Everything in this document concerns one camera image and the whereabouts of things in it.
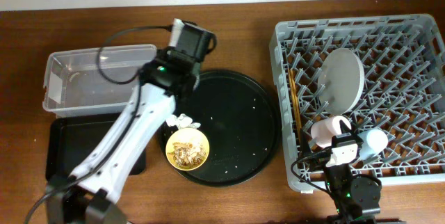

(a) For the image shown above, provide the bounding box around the wooden chopstick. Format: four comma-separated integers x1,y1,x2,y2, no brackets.
288,68,302,145
290,70,303,143

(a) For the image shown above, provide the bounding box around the grey plastic dishwasher rack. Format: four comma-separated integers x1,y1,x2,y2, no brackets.
269,14,444,192

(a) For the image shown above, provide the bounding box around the black camera cable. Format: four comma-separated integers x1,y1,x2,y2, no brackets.
290,147,334,197

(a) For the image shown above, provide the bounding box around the yellow bowl with food scraps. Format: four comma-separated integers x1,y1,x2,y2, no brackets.
165,128,210,171

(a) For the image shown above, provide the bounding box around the black rectangular tray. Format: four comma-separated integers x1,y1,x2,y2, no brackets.
45,112,147,182

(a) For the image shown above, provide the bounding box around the round black tray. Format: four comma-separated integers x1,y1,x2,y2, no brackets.
175,70,282,187

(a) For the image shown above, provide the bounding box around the clear plastic bin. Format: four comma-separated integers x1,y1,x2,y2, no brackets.
42,44,156,118

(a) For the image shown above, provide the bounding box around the white round plate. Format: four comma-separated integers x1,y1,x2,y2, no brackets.
317,48,365,115

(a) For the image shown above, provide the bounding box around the light blue plastic cup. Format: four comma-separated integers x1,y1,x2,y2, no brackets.
358,129,389,160

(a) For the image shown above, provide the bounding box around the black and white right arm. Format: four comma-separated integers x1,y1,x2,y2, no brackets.
323,164,382,224

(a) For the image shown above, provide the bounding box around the crumpled white tissue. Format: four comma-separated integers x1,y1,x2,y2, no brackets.
165,113,201,129

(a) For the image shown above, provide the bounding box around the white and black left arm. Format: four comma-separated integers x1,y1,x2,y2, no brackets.
42,61,201,223

